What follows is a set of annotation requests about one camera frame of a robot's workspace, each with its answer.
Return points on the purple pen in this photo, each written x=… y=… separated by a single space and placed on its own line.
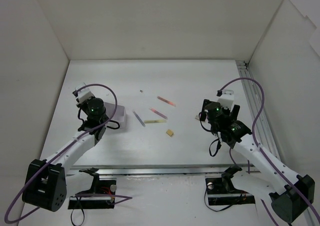
x=138 y=118

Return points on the aluminium rail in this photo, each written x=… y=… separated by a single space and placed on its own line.
x=151 y=169
x=252 y=92

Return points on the red pen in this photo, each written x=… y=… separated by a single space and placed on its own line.
x=158 y=113
x=166 y=101

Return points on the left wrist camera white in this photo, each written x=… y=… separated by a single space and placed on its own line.
x=82 y=94

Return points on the yellow highlighter pen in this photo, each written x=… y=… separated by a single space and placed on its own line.
x=155 y=121

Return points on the aluminium right rail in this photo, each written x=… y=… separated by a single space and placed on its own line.
x=252 y=92

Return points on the aluminium front rail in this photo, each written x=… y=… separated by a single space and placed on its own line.
x=151 y=169

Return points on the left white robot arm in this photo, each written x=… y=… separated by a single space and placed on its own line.
x=46 y=180

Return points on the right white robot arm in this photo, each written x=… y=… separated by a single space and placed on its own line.
x=289 y=193

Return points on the tan eraser block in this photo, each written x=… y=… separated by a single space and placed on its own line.
x=169 y=132

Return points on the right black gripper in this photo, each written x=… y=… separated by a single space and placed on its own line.
x=235 y=109

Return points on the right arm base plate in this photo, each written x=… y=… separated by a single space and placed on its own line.
x=218 y=197

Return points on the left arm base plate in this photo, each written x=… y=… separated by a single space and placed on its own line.
x=99 y=198

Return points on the white divided organizer box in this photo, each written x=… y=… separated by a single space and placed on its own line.
x=119 y=120

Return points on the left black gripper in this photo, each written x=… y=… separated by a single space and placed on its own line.
x=81 y=103

